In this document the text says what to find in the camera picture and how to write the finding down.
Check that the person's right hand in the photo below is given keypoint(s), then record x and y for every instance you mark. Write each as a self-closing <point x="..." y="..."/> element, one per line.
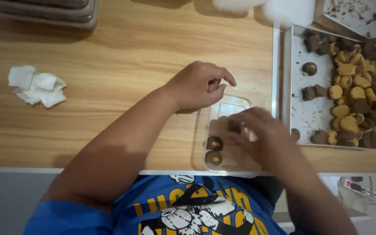
<point x="266" y="140"/>

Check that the heap of brown tan cookies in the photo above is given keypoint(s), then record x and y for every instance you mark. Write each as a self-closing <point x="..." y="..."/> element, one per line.
<point x="351" y="94"/>

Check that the dark chocolate cookie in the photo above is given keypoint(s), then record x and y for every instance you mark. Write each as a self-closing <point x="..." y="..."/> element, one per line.
<point x="295" y="134"/>
<point x="320" y="90"/>
<point x="308" y="93"/>

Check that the metal tray with crumbs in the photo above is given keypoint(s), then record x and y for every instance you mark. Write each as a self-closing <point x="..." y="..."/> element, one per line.
<point x="354" y="18"/>

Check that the person's left hand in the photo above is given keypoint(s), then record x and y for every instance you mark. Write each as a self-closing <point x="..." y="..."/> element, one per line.
<point x="194" y="86"/>

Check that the person's right fingers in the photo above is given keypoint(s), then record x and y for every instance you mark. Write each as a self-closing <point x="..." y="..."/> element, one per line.
<point x="243" y="125"/>

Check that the metal baking tray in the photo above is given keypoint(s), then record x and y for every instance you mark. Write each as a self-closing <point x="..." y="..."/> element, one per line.
<point x="308" y="114"/>

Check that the crumpled white tissue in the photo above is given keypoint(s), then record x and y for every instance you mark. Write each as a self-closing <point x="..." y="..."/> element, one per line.
<point x="36" y="86"/>

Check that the chocolate cookie with tan centre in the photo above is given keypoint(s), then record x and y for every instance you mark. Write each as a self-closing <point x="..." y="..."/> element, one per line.
<point x="213" y="158"/>
<point x="214" y="143"/>
<point x="309" y="69"/>

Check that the clear plastic container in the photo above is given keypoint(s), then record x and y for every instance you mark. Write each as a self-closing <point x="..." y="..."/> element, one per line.
<point x="220" y="107"/>

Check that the white power strip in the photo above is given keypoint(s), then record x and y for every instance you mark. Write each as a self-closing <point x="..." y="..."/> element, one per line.
<point x="359" y="189"/>

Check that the stack of clear plastic containers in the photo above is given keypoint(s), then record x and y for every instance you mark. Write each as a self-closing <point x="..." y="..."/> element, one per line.
<point x="44" y="13"/>

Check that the white plastic lid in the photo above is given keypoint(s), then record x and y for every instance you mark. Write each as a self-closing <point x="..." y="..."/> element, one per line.
<point x="237" y="5"/>

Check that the white plastic box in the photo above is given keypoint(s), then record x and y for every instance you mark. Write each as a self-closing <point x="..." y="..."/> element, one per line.
<point x="289" y="13"/>

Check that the blue printed shirt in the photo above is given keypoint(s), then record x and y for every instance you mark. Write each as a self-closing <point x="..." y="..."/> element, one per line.
<point x="188" y="209"/>

